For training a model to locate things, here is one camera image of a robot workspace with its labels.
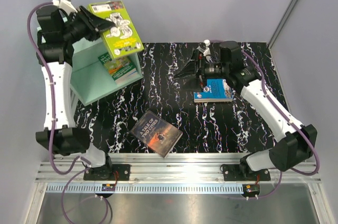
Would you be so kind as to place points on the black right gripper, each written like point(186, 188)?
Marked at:
point(190, 70)

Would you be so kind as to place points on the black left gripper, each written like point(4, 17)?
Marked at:
point(94, 25)

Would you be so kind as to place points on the lime green paperback book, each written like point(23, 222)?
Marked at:
point(122, 38)

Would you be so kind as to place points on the green 104-storey treehouse book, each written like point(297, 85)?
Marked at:
point(115, 65)

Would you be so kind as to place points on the blue 26-storey treehouse book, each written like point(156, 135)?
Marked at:
point(121, 77)

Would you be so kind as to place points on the dark tale two cities book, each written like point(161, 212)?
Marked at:
point(159, 135)

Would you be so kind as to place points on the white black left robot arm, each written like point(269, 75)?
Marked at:
point(59, 30)

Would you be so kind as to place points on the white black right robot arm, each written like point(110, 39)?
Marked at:
point(294, 148)

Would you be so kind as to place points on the blue cartoon cover book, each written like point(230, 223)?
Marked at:
point(216, 90)

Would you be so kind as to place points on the mint green open cabinet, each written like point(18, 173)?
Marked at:
point(90, 81)

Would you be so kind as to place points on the black marbled table mat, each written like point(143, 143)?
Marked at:
point(224, 127)

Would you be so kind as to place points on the right small circuit board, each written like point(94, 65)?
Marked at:
point(251, 188)

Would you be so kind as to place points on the small circuit board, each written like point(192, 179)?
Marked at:
point(251, 188)
point(108, 187)

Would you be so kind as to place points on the left small circuit board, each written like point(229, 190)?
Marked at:
point(108, 187)

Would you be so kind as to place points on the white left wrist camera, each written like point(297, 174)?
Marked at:
point(65, 5)

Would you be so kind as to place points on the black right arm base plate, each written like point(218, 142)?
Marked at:
point(233, 172)

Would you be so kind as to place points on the aluminium mounting rail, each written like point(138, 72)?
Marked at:
point(190, 168)

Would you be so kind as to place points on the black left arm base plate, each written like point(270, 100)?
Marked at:
point(121, 172)

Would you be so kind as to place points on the white slotted cable duct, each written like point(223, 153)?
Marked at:
point(126, 188)

